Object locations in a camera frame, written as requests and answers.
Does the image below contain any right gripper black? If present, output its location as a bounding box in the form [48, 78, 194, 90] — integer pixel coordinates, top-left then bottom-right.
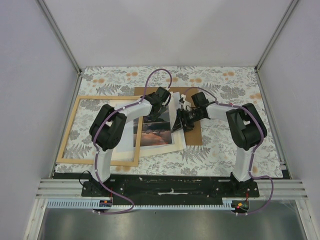
[171, 108, 204, 135]

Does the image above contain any brown fibreboard backing board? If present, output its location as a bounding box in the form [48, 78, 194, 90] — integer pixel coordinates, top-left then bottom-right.
[133, 87, 203, 146]

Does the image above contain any sunset landscape photo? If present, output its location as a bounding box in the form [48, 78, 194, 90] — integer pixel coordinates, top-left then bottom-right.
[140, 106, 174, 147]

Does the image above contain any cream mat board passe-partout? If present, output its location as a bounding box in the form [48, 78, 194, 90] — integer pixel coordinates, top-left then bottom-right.
[111, 92, 186, 161]

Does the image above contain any wooden picture frame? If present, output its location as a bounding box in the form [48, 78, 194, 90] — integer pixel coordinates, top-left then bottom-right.
[56, 95, 140, 165]

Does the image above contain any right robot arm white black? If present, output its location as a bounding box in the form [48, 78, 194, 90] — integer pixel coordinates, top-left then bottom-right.
[171, 92, 267, 197]

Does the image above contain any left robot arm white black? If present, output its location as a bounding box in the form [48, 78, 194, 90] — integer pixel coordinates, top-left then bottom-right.
[89, 87, 171, 197]

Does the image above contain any floral patterned table mat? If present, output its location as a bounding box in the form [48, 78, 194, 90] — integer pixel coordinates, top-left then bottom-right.
[65, 66, 268, 177]

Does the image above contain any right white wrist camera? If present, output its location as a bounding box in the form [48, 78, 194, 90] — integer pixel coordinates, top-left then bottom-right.
[179, 94, 191, 110]

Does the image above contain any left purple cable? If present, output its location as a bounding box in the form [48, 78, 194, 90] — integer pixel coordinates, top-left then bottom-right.
[92, 68, 173, 216]

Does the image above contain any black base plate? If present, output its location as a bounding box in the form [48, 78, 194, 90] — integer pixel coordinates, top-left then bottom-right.
[53, 172, 261, 207]

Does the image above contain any white slotted cable duct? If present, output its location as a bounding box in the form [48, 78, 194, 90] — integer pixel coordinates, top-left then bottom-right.
[47, 198, 236, 211]

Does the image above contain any left aluminium corner post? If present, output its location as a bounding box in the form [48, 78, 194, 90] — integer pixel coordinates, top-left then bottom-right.
[35, 0, 82, 75]

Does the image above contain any aluminium corner post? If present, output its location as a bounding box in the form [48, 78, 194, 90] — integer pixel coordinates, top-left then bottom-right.
[254, 0, 300, 73]
[35, 0, 82, 75]

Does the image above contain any right aluminium corner post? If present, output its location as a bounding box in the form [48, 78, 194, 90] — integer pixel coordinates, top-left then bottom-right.
[254, 0, 300, 73]

